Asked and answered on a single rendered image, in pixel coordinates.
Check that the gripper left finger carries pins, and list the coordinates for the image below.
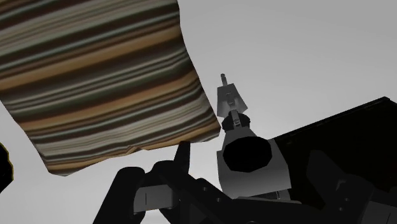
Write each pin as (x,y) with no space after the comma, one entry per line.
(125,192)

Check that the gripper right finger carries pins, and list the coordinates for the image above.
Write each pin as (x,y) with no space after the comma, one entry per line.
(350,198)

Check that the black flat box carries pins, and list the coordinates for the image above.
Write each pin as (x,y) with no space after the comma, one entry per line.
(350,133)

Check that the grey spray bottle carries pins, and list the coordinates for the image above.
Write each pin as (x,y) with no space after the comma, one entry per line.
(257,183)

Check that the brown striped pillow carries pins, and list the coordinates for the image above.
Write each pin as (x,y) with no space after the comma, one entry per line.
(93,80)

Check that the black object with yellow rim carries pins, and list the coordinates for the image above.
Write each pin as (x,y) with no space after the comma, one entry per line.
(4,167)

